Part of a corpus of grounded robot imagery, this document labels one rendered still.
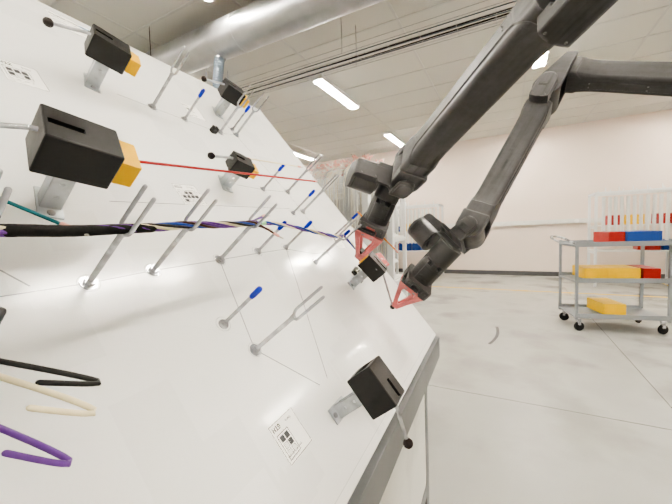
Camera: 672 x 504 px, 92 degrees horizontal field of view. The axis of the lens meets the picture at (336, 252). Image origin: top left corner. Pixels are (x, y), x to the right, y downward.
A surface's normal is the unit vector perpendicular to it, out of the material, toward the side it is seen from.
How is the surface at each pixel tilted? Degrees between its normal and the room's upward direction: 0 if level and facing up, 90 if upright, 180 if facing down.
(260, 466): 52
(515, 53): 153
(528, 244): 90
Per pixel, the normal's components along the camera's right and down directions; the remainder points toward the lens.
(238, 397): 0.68, -0.62
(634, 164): -0.47, 0.07
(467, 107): -0.24, 0.90
